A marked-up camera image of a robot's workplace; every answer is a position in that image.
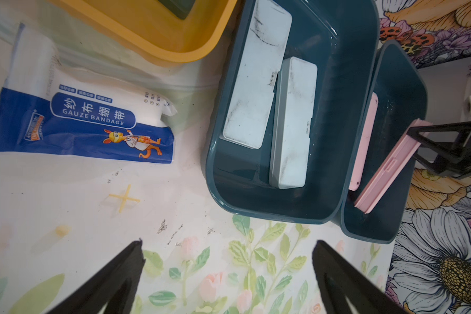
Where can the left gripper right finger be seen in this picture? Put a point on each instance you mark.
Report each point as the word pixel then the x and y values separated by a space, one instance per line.
pixel 342 286

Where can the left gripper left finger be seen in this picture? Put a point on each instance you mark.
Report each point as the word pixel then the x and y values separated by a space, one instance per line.
pixel 112 289

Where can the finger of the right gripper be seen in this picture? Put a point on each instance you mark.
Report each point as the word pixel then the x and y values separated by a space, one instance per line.
pixel 446 140
pixel 444 167

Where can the pink pencil case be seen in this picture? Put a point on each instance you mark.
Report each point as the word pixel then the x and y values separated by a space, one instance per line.
pixel 364 143
pixel 389 170

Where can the large teal plastic tray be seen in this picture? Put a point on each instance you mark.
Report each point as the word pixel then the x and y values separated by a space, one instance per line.
pixel 402 99

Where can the light blue pencil case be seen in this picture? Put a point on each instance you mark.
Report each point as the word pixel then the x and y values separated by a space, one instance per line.
pixel 295 100
pixel 262 57

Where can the dark green pencil case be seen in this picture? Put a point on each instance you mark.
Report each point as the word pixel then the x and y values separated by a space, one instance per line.
pixel 180 8

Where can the silver metal case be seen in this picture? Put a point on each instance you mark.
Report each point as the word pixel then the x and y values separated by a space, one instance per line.
pixel 448 88

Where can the small teal plastic tray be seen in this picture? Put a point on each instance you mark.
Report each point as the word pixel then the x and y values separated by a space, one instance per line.
pixel 340 38

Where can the blue white gauze bandage pack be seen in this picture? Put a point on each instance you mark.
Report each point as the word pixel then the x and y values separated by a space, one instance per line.
pixel 50 108

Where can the yellow plastic tray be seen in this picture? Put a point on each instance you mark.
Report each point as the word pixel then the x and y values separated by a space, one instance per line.
pixel 153 31

